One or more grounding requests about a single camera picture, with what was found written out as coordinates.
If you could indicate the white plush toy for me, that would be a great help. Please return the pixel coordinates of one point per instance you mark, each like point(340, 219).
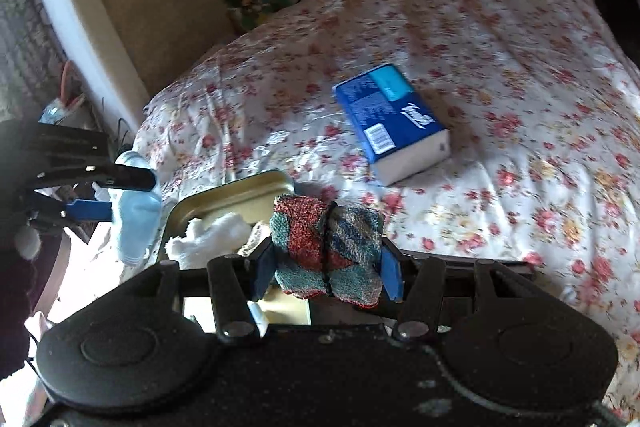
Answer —
point(210, 237)

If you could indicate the large blue tissue pack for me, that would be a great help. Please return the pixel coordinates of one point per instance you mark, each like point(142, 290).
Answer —
point(385, 117)

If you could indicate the patterned curtain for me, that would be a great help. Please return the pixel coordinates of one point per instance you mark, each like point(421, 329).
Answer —
point(25, 32)

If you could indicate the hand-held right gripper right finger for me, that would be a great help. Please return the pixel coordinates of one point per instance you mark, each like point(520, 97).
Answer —
point(392, 272)

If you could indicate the floral bedspread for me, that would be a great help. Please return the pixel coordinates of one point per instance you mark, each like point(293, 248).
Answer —
point(500, 82)

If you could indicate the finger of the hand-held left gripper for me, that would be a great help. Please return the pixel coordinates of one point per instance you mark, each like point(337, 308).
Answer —
point(130, 181)
point(90, 210)

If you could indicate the multicoloured towel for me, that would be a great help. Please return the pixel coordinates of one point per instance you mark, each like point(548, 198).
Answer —
point(325, 247)

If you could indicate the blue face mask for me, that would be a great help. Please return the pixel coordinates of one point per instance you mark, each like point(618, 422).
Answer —
point(137, 217)

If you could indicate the teal and gold metal tin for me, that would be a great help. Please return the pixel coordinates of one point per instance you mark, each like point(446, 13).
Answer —
point(225, 199)

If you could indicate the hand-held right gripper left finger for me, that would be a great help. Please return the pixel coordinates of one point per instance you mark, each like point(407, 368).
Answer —
point(262, 272)

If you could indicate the crumpled blue cloth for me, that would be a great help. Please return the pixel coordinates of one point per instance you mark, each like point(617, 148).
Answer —
point(52, 112)

